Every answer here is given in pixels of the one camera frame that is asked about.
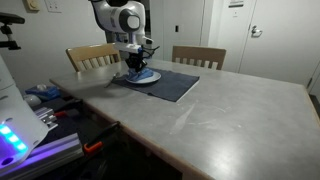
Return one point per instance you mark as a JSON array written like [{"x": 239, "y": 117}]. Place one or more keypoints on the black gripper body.
[{"x": 136, "y": 60}]

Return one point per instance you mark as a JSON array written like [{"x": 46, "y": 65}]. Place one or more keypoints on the blue towel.
[{"x": 143, "y": 75}]

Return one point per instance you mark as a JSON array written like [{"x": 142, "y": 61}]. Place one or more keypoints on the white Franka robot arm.
[{"x": 113, "y": 16}]

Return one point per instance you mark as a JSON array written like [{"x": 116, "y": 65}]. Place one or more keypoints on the white round plate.
[{"x": 155, "y": 79}]

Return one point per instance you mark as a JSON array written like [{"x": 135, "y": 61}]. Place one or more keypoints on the door sign plate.
[{"x": 236, "y": 3}]

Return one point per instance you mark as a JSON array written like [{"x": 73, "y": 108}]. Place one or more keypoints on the dark blue placemat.
[{"x": 173, "y": 86}]

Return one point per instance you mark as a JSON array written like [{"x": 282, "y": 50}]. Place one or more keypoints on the wooden slat-back chair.
[
  {"x": 90, "y": 51},
  {"x": 196, "y": 52}
]

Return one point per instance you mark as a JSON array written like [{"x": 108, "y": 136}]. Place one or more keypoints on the blue tissue box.
[{"x": 46, "y": 92}]

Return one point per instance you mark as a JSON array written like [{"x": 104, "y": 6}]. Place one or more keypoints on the silver metal blocks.
[{"x": 45, "y": 116}]

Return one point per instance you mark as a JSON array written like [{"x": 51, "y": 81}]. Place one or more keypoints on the white round object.
[{"x": 31, "y": 100}]

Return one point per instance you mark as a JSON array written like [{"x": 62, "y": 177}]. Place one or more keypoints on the white door with lever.
[{"x": 283, "y": 50}]

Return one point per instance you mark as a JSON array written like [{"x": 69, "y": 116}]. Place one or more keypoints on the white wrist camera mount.
[{"x": 128, "y": 47}]

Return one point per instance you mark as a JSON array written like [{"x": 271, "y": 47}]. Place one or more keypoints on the small black wall switch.
[{"x": 176, "y": 28}]

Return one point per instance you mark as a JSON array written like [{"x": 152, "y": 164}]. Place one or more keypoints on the white light switch plate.
[{"x": 53, "y": 6}]

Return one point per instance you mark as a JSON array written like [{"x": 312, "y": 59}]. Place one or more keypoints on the aluminium extrusion rail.
[{"x": 56, "y": 150}]

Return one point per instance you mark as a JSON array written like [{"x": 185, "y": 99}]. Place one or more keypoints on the beige round wall thermostat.
[{"x": 32, "y": 5}]

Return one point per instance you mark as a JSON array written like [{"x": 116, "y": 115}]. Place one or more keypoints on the black camera on mount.
[{"x": 10, "y": 18}]

